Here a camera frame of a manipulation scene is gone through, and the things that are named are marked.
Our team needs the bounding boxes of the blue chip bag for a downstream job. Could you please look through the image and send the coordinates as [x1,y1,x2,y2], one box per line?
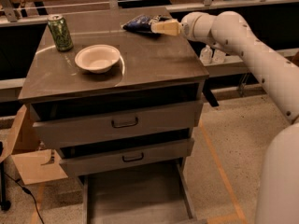
[121,14,169,34]

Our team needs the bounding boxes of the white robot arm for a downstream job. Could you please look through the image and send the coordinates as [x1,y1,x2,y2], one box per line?
[151,11,299,224]

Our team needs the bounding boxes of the grey drawer cabinet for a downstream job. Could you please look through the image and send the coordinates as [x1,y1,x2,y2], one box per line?
[18,6,210,179]

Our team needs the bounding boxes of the grey top drawer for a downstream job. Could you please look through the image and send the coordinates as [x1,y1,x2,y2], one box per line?
[33,100,203,149]

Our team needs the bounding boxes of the grey open bottom drawer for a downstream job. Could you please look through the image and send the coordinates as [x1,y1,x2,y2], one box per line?
[82,161,198,224]

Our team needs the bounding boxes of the grey middle drawer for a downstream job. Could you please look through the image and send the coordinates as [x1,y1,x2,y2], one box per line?
[59,138,194,177]

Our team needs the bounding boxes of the left clear sanitizer bottle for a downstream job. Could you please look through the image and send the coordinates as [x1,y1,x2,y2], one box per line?
[199,45,212,64]

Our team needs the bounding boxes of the clear sanitizer bottle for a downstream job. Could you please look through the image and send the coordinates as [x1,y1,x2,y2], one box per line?
[212,49,226,63]
[199,45,212,64]

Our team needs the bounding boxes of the right clear sanitizer bottle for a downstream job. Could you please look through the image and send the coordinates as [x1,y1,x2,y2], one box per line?
[212,49,226,63]

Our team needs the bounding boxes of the white bowl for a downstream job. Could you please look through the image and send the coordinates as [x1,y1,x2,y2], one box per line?
[75,45,121,74]

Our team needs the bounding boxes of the green soda can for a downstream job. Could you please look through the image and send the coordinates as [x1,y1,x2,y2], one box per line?
[48,14,73,51]

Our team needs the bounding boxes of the brown cardboard box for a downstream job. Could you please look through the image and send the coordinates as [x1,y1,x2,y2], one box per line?
[0,105,67,185]

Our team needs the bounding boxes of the black stand leg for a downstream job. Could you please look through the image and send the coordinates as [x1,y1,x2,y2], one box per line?
[0,142,12,212]

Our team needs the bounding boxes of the black cable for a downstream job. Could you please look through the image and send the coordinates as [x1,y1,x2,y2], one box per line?
[4,173,45,224]

